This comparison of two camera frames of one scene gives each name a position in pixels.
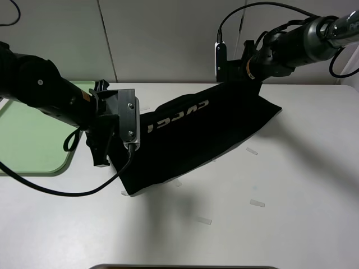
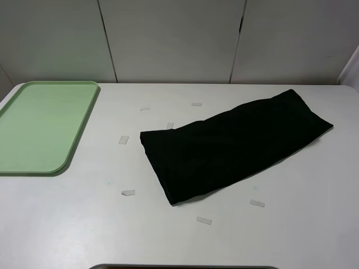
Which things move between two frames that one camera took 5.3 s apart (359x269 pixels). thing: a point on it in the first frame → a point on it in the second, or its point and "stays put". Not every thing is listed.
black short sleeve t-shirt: x=181 y=131 → x=213 y=152
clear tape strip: x=204 y=220 stays put
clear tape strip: x=256 y=203 stays put
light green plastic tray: x=32 y=140 stays put
